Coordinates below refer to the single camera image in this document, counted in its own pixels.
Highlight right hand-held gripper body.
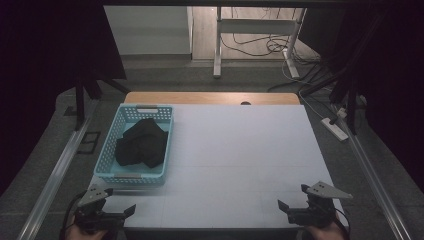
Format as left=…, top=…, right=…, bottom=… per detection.
left=286, top=180, right=354, bottom=230

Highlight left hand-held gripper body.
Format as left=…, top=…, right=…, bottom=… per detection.
left=73, top=183, right=127, bottom=235

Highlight blue plastic basket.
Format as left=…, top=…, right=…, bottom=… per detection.
left=93, top=103, right=174, bottom=186

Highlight black cloth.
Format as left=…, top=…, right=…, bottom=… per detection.
left=114, top=117, right=169, bottom=169

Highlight person's left hand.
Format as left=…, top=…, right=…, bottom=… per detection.
left=65, top=225, right=109, bottom=240

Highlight person's right hand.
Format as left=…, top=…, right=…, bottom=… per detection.
left=304, top=220, right=348, bottom=240

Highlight white power strip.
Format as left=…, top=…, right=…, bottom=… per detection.
left=320, top=116, right=350, bottom=142

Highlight black tripod stand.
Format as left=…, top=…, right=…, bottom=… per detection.
left=73, top=74, right=132, bottom=132
left=299, top=13, right=384, bottom=136

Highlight black curtain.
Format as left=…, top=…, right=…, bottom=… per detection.
left=0, top=0, right=128, bottom=198
left=298, top=4, right=424, bottom=194

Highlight white cabinet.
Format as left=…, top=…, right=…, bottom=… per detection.
left=103, top=5, right=195, bottom=56

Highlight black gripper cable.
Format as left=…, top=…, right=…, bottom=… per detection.
left=59, top=190, right=88, bottom=240
left=334, top=207, right=352, bottom=236

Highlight black floor socket frame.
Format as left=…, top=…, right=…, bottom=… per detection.
left=77, top=131, right=102, bottom=155

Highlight aluminium floor rail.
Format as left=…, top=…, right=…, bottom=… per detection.
left=331, top=104, right=413, bottom=240
left=16, top=99, right=100, bottom=240

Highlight black floor cable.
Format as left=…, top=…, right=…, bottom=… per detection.
left=219, top=32, right=291, bottom=58

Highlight white metal desk frame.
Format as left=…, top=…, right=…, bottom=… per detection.
left=213, top=6, right=308, bottom=80

